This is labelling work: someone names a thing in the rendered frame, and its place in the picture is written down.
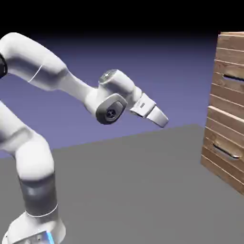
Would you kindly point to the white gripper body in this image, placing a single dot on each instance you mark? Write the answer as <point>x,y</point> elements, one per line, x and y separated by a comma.
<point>157,115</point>

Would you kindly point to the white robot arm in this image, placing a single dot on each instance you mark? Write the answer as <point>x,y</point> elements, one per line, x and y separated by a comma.
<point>47,68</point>

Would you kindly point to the wooden drawer front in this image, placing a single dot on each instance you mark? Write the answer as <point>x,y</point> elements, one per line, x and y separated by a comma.
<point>228,64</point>
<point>221,133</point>

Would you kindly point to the brown wooden cabinet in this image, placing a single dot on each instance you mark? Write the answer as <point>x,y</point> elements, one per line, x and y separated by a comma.
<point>225,99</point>

